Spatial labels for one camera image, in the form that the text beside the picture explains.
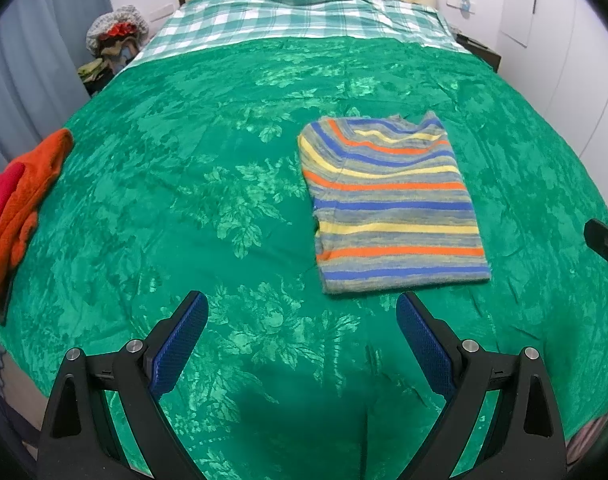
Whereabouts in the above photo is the pile of mixed clothes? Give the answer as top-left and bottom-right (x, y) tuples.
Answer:
(76, 5), (157, 96)

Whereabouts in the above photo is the orange cloth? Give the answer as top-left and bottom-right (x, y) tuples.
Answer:
(0, 128), (75, 308)

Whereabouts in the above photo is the white wardrobe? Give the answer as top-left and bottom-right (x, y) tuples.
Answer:
(498, 0), (608, 161)

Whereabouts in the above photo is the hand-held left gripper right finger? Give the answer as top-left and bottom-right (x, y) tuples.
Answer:
(395, 291), (569, 480)

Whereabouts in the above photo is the grey curtain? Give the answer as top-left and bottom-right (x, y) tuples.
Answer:
(0, 0), (117, 171)

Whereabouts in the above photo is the green white checkered blanket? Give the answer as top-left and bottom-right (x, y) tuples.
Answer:
(134, 0), (467, 63)

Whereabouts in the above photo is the green floral bedspread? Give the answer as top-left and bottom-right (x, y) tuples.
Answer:
(0, 35), (608, 478)

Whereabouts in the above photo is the striped knit sweater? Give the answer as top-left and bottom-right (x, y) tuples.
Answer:
(298, 111), (493, 295)

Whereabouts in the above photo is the dark wooden nightstand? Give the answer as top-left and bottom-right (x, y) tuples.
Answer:
(454, 32), (502, 72)

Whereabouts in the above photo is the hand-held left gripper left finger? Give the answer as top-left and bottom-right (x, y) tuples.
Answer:
(36, 290), (209, 480)

